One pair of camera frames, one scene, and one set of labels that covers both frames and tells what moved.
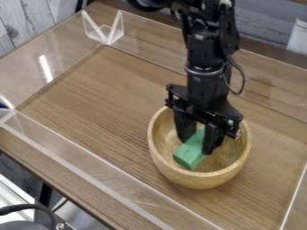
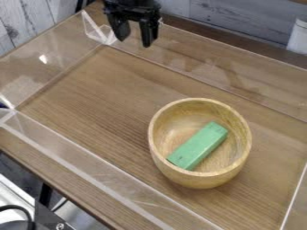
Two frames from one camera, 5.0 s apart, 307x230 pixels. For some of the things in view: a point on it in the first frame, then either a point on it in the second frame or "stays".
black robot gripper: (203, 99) -> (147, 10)
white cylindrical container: (298, 38) stays
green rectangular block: (188, 154) stays
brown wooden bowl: (218, 167) stays
